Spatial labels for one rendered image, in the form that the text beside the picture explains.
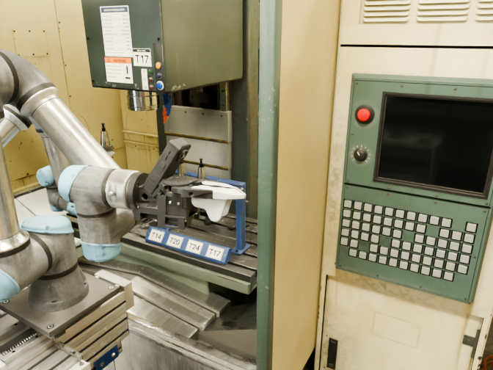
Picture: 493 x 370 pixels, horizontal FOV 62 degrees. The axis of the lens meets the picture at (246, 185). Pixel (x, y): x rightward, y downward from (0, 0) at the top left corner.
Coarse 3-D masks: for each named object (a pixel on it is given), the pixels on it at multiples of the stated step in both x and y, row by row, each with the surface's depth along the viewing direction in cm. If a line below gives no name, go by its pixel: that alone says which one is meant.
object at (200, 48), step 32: (96, 0) 173; (128, 0) 165; (160, 0) 159; (192, 0) 175; (224, 0) 196; (96, 32) 179; (160, 32) 163; (192, 32) 179; (224, 32) 201; (96, 64) 185; (192, 64) 182; (224, 64) 205
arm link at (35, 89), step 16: (0, 48) 86; (16, 64) 85; (32, 80) 88; (48, 80) 91; (32, 96) 88; (48, 96) 90; (32, 112) 89; (48, 112) 89; (64, 112) 90; (48, 128) 89; (64, 128) 89; (80, 128) 91; (64, 144) 90; (80, 144) 90; (96, 144) 92; (80, 160) 90; (96, 160) 90; (112, 160) 93
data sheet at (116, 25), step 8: (104, 8) 173; (112, 8) 170; (120, 8) 168; (104, 16) 174; (112, 16) 172; (120, 16) 170; (128, 16) 168; (104, 24) 175; (112, 24) 173; (120, 24) 171; (128, 24) 169; (104, 32) 177; (112, 32) 174; (120, 32) 172; (128, 32) 170; (104, 40) 178; (112, 40) 176; (120, 40) 174; (128, 40) 172; (112, 48) 177; (120, 48) 175; (128, 48) 173; (112, 56) 178; (120, 56) 176; (128, 56) 174
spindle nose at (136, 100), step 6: (126, 90) 198; (132, 90) 196; (126, 96) 200; (132, 96) 197; (138, 96) 196; (144, 96) 197; (150, 96) 198; (156, 96) 201; (132, 102) 198; (138, 102) 197; (144, 102) 198; (150, 102) 199; (156, 102) 202; (132, 108) 199; (138, 108) 198; (144, 108) 199; (150, 108) 200; (156, 108) 203
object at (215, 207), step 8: (216, 192) 69; (224, 192) 70; (232, 192) 70; (240, 192) 71; (192, 200) 72; (200, 200) 71; (208, 200) 71; (216, 200) 70; (224, 200) 70; (208, 208) 71; (216, 208) 71; (208, 216) 71; (216, 216) 71
